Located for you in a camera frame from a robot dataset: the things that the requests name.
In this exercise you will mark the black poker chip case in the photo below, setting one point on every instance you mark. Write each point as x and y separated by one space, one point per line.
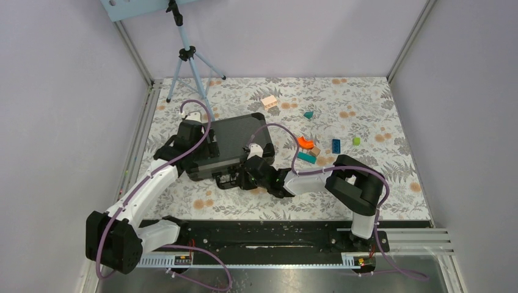
232 135

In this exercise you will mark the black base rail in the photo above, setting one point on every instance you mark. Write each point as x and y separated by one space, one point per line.
292 243

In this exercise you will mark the blue rectangular block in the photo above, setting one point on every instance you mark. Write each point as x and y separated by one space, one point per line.
336 146

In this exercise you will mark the tan small cube block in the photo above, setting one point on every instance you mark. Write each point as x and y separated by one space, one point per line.
315 151

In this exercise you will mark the teal triangular block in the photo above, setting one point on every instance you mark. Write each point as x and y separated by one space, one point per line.
308 115

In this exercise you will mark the teal rectangular block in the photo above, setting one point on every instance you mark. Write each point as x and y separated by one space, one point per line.
306 157

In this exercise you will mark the beige toy block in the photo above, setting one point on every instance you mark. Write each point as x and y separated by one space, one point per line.
269 102

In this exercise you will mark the green small block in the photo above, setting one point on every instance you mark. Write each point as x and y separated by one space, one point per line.
356 141

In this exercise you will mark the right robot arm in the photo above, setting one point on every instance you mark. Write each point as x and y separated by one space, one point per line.
360 188

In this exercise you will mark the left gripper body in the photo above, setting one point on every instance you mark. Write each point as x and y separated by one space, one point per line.
212 150

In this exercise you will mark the orange curved block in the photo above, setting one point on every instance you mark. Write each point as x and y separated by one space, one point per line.
305 144

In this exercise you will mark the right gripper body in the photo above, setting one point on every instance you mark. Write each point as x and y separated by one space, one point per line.
249 183

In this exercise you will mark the light blue tripod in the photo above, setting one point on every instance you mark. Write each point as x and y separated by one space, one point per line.
187 54

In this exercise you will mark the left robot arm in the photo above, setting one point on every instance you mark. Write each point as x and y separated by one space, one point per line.
115 238

